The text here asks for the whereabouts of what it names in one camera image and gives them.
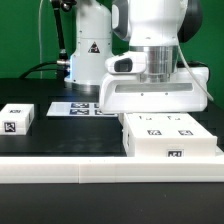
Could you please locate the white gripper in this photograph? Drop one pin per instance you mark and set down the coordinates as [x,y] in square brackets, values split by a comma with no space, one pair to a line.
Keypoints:
[126,94]

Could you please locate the white cabinet door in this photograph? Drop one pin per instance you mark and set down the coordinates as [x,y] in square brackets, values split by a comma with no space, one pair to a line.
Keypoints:
[182,124]
[142,124]

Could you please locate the white cabinet body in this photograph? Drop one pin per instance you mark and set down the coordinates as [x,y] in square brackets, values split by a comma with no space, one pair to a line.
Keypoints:
[167,145]

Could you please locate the white cabinet top block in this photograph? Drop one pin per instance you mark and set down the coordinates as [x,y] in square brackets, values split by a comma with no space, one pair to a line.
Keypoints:
[15,119]

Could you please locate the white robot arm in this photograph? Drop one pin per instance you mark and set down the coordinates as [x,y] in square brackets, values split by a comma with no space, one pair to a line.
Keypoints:
[149,26]

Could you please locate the white L-shaped fence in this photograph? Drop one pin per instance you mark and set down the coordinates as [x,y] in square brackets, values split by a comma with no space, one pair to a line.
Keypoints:
[16,168]

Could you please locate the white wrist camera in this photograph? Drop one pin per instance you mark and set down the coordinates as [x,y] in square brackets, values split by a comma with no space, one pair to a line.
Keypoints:
[127,63]

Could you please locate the white marker base plate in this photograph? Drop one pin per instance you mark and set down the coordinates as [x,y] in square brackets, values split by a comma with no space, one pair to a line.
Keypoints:
[76,109]

